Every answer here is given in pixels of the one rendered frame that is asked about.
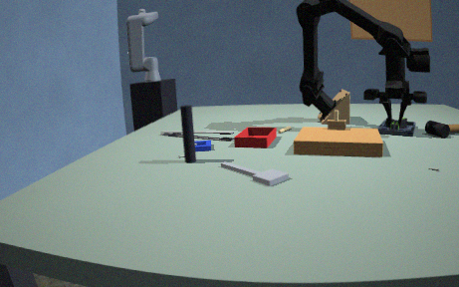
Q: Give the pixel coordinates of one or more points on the red shallow tray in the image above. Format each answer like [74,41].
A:
[255,137]

